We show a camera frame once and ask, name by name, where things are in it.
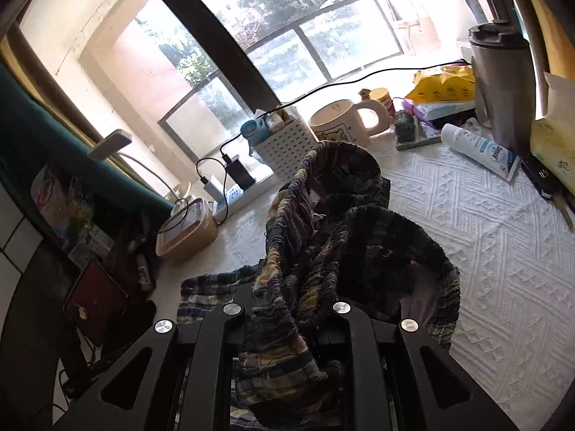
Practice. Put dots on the white perforated basket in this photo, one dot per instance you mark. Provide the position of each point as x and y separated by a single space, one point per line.
287 148

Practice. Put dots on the tall printed white box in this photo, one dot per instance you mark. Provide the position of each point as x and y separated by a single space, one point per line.
90 242

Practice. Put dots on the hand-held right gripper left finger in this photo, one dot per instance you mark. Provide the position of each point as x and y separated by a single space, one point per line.
224 336

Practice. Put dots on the white lotion tube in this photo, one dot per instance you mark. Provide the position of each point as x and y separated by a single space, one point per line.
480 150

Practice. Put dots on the dark grey upright object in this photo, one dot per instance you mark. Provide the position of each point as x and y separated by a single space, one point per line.
471 0

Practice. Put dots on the small red yellow jar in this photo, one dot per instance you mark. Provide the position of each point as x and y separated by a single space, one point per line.
382 101

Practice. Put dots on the beige lidded food container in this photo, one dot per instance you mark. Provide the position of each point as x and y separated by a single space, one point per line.
188 233

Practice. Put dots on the white charger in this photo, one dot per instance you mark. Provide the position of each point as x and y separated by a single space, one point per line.
214 187

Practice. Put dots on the yellow tissue pack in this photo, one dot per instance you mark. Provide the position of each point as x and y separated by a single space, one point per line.
555 139

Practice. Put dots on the yellow curtain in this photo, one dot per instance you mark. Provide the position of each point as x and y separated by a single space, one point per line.
555 31

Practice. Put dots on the white textured table cloth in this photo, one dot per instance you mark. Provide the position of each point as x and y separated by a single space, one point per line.
494 278

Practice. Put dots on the black charger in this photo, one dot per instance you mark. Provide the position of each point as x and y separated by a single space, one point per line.
240 173

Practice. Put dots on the yellow plastic bag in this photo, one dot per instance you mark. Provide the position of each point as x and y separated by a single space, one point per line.
442 83

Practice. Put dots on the purple white plastic package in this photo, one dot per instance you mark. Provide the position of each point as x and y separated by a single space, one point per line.
444 108

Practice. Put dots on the blue small bottle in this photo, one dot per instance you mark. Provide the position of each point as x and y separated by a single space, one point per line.
254 132

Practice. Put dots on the dark small packet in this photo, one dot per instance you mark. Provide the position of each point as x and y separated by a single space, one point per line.
143 274

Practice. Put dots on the steel tumbler with black lid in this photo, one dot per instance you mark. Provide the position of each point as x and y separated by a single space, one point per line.
505 85

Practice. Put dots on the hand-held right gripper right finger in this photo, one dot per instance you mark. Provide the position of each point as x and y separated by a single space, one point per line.
359 341

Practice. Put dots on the white bear print mug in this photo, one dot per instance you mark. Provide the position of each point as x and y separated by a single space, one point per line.
337 125

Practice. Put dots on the dark teal curtain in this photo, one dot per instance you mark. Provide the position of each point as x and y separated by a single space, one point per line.
67 143

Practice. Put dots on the white desk lamp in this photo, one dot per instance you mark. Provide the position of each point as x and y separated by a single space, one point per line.
110 142

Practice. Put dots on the plaid shirt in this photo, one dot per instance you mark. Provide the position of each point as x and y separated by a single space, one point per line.
314 242

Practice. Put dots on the white power strip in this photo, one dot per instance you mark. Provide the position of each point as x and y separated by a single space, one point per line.
233 195

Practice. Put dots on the dark window frame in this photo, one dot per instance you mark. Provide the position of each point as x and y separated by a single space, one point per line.
215 31

